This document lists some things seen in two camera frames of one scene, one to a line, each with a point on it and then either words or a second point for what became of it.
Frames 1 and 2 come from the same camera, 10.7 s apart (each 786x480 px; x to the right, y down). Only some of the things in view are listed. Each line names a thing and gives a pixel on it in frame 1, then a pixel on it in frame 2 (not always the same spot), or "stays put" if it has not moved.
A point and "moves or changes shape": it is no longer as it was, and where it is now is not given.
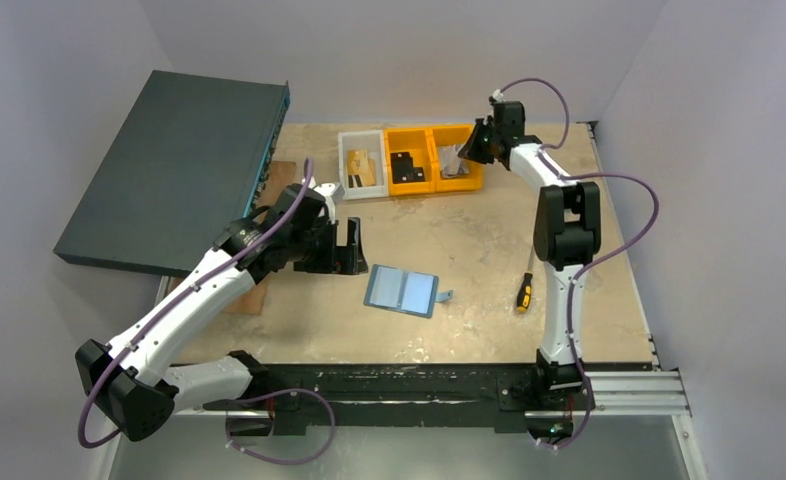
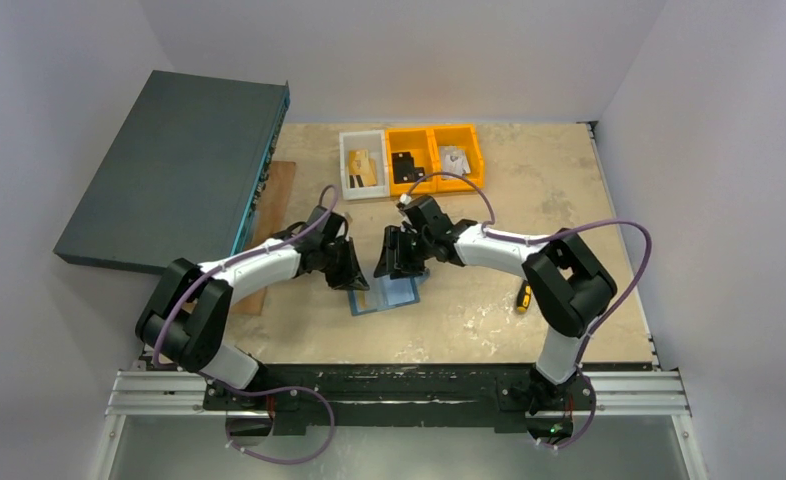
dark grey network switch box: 187,166 stays put
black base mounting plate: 320,398 stays put
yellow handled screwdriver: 524,296 stays put
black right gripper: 489,137 → 405,245
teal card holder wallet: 404,291 moves or changes shape
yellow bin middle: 419,143 stays put
